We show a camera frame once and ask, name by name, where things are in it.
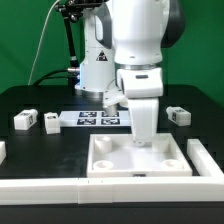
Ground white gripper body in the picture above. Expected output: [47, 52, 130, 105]
[117, 68, 163, 142]

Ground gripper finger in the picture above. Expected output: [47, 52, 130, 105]
[134, 140, 146, 147]

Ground white square tabletop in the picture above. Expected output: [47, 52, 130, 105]
[86, 133, 192, 178]

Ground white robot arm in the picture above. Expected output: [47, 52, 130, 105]
[75, 0, 185, 145]

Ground white obstacle fence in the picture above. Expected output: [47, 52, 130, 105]
[0, 139, 224, 205]

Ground white block at left edge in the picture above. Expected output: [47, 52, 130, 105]
[0, 141, 6, 165]

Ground white marker base plate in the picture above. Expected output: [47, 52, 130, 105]
[59, 111, 130, 127]

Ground black cables at base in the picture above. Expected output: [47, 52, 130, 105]
[32, 68, 81, 87]

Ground black camera stand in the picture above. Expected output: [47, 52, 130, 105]
[55, 0, 108, 77]

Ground white cable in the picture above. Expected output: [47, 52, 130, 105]
[27, 0, 63, 86]

